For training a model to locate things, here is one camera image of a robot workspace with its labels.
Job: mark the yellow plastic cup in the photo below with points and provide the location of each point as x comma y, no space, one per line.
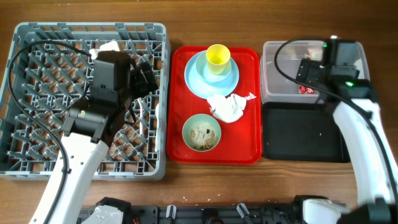
217,57

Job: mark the white napkin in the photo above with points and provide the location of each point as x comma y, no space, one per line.
228,109

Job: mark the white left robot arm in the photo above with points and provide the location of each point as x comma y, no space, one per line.
90,128

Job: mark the green bowl with food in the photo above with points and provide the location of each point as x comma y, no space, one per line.
201,132

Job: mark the clear plastic bin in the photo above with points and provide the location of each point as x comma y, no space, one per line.
274,86

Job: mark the red snack wrapper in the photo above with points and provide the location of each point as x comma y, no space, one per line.
304,90

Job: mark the white plastic spoon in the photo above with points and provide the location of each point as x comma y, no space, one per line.
157,114

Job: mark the grey dishwasher rack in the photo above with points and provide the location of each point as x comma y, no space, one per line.
48,69

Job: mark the black plastic tray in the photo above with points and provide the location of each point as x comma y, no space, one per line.
301,132

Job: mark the light blue plate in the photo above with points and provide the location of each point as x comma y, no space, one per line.
196,70

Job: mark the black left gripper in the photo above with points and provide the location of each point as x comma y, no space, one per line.
142,88

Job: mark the red plastic tray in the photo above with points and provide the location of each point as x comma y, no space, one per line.
241,141

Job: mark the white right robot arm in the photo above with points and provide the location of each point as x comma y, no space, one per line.
345,88

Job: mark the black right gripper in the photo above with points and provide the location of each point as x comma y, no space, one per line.
307,70

